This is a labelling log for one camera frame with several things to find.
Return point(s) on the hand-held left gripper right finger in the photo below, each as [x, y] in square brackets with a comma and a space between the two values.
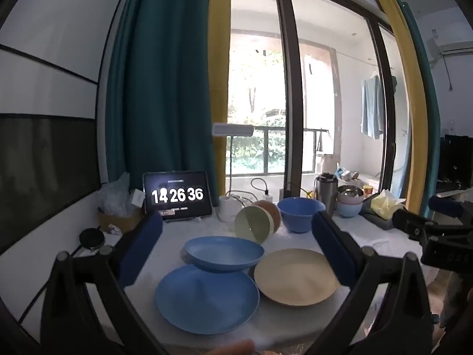
[332, 251]

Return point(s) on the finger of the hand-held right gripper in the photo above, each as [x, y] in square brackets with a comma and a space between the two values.
[445, 207]
[410, 223]

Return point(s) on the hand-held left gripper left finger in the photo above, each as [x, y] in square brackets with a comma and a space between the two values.
[142, 251]

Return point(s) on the beige plate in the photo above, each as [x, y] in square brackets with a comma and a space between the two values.
[295, 279]

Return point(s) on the large blue bowl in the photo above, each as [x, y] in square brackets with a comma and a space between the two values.
[299, 216]

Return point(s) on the blue plate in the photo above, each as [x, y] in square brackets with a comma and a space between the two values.
[207, 303]
[221, 253]

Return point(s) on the pale green bowl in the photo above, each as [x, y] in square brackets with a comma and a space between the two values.
[251, 225]

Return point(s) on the person's left hand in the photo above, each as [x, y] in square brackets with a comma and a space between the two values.
[236, 347]

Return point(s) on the yellow tissue pack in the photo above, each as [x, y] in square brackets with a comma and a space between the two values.
[384, 205]

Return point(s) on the cardboard box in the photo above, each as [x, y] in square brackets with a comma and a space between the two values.
[118, 223]

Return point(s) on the grey bag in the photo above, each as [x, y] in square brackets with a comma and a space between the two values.
[373, 220]

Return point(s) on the light blue bowl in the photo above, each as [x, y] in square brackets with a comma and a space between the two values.
[348, 210]

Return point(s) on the black monitor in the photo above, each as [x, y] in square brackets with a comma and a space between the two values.
[456, 162]

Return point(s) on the small white box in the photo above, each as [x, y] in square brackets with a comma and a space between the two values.
[136, 198]

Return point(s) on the black round charging pad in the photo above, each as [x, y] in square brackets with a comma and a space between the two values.
[90, 237]

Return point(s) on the pastel pink bowl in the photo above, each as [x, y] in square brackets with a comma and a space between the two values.
[349, 200]

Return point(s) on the yellow can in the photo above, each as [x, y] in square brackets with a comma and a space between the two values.
[367, 189]

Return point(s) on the steel tumbler with black lid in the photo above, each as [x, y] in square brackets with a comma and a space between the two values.
[327, 196]

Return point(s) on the clear plastic bag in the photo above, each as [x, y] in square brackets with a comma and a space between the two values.
[114, 196]

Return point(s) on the steel bowl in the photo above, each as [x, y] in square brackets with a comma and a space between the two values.
[349, 191]

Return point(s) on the black tablet with clock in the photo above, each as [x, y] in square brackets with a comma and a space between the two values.
[177, 194]

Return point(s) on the teal curtain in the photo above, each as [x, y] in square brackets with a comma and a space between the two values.
[430, 137]
[159, 81]

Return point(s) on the blue bag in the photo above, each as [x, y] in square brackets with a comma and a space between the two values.
[340, 173]

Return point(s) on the white charger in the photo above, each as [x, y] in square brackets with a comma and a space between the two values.
[267, 196]

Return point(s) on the light blue hanging towel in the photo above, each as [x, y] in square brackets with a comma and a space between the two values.
[373, 107]

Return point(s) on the balcony railing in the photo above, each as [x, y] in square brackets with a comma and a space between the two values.
[269, 128]

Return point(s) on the white desk lamp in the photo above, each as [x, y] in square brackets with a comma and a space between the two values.
[232, 129]

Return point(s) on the white air conditioner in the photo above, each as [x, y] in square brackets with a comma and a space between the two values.
[456, 39]

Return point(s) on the dark window frame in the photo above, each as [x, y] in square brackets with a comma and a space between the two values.
[292, 81]

